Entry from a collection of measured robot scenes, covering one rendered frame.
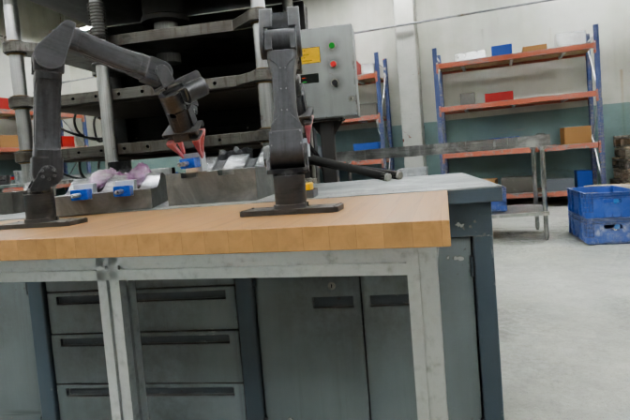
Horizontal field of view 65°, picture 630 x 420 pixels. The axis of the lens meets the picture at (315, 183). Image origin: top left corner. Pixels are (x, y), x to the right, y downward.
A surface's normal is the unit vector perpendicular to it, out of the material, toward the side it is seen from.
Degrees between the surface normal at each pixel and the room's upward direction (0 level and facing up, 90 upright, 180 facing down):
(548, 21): 90
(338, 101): 90
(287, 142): 66
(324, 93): 90
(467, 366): 90
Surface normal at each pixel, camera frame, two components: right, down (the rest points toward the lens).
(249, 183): -0.15, 0.07
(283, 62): -0.04, -0.36
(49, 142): 0.59, -0.18
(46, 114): 0.51, 0.00
